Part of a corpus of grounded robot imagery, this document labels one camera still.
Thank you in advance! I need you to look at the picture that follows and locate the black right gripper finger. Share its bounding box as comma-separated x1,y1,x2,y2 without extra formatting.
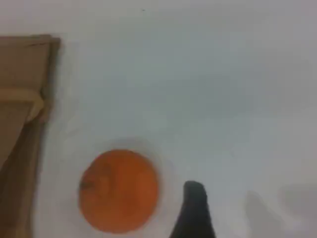
168,180,216,238

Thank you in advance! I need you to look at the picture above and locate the brown jute bag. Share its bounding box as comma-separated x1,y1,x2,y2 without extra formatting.
0,34,61,238

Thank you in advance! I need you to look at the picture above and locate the orange fruit with stem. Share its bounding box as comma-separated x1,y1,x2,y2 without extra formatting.
78,148,159,234

